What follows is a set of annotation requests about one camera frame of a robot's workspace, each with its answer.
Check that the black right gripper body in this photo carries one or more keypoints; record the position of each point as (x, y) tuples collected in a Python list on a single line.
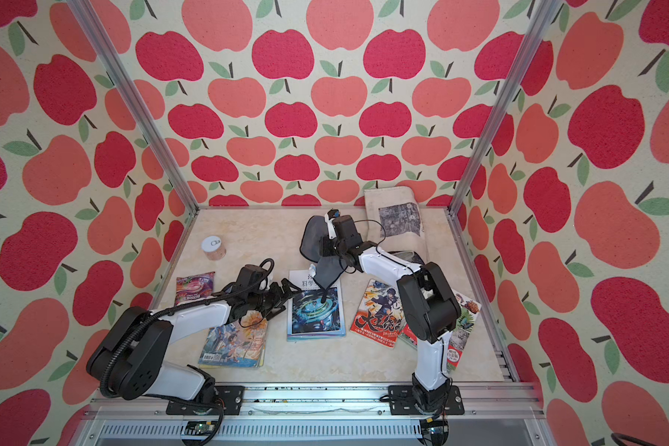
[(332, 249)]

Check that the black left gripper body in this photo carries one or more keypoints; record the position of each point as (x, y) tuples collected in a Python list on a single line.
[(268, 300)]

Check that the grey green microfibre cloth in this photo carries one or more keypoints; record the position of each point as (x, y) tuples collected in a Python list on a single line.
[(317, 247)]

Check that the blue robot sunflower magazine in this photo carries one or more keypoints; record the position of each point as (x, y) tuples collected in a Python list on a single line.
[(240, 344)]

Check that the white book with blue vortex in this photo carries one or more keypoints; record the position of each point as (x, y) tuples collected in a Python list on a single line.
[(313, 314)]

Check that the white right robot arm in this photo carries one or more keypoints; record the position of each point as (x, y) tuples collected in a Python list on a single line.
[(429, 305)]

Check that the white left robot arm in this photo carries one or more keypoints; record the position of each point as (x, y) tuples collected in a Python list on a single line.
[(130, 362)]

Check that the red black manga book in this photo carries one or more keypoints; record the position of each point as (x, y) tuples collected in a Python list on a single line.
[(380, 315)]

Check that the red green cover book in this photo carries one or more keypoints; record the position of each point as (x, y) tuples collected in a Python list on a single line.
[(470, 309)]

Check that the cream printed canvas bag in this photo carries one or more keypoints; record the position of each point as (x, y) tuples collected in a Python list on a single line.
[(394, 220)]

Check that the purple candy bag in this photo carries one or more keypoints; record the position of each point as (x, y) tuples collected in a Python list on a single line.
[(194, 287)]

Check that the clear tape roll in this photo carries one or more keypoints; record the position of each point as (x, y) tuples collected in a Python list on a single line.
[(213, 247)]

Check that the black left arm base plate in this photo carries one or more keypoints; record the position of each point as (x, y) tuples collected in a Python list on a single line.
[(226, 398)]

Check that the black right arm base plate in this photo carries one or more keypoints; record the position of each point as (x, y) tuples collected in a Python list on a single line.
[(412, 400)]

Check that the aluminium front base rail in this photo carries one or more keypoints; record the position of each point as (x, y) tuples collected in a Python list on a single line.
[(502, 413)]

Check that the right rear aluminium corner post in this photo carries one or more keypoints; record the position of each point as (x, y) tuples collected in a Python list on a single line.
[(531, 41)]

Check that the aluminium corner post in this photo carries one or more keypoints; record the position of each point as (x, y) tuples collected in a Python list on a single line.
[(531, 41), (98, 37)]

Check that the left rear aluminium corner post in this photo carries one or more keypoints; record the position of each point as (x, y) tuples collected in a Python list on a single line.
[(98, 37)]

